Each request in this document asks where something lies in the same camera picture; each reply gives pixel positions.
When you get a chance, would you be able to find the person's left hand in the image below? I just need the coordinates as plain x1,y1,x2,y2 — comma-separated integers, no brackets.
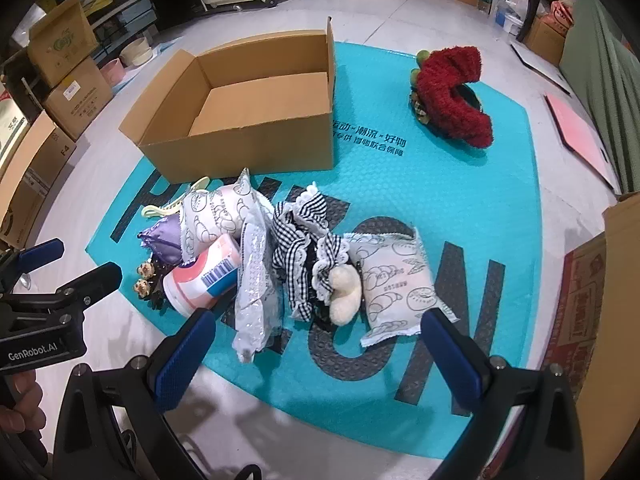
0,374,45,433

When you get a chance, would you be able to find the white bread-print snack packet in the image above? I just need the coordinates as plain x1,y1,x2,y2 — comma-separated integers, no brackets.
177,167,273,266
345,226,463,348

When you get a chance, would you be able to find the red fuzzy hair scrunchie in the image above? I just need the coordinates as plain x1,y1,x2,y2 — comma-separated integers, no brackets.
414,46,496,150

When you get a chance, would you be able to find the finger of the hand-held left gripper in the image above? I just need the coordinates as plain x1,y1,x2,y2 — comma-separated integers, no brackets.
0,240,66,294
0,263,123,319

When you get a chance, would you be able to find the green cloth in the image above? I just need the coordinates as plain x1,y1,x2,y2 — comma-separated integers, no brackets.
560,0,640,196

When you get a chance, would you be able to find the white-label cardboard box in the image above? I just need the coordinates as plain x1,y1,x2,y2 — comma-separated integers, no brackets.
42,57,115,141

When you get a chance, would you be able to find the pink bowl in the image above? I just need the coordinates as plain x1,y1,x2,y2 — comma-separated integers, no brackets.
100,57,126,86

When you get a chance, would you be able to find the purple drawstring pouch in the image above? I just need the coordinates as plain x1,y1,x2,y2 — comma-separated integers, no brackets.
137,212,183,266

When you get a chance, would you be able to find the cream bowl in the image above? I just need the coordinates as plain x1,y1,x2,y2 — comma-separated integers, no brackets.
120,37,153,66

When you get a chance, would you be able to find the large plain cardboard box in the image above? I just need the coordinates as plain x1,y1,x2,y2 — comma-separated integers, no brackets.
0,110,78,248

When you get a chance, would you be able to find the pink flat board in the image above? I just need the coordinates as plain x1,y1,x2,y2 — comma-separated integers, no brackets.
545,94,618,191

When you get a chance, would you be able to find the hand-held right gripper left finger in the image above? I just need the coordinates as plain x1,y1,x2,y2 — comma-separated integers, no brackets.
52,308,261,480

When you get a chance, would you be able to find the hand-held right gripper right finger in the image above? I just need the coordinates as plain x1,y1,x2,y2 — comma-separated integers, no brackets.
395,308,593,480

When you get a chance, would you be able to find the red-print cardboard box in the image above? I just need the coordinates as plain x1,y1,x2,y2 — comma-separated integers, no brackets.
545,192,640,401

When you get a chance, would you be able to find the pink and white jar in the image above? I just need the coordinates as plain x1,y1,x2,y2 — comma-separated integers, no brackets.
163,233,241,318

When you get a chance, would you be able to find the brown bear hair clip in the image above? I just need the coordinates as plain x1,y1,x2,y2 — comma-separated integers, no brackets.
131,257,173,311

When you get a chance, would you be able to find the teal bubble mat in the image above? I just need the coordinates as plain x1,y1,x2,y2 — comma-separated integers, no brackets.
85,40,546,461

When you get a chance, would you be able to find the cream hair claw clip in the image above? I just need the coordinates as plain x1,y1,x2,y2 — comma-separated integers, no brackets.
141,176,213,221

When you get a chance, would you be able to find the cream plush hair tie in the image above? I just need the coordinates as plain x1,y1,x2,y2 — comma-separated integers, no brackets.
327,265,363,326

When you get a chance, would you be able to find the small brown cardboard box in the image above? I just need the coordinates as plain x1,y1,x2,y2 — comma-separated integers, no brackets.
522,12,568,66

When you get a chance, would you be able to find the black white gingham scrunchie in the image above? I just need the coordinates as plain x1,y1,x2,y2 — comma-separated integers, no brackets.
271,185,351,322

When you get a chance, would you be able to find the green-logo cardboard box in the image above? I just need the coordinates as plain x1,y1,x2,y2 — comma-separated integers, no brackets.
26,0,98,86

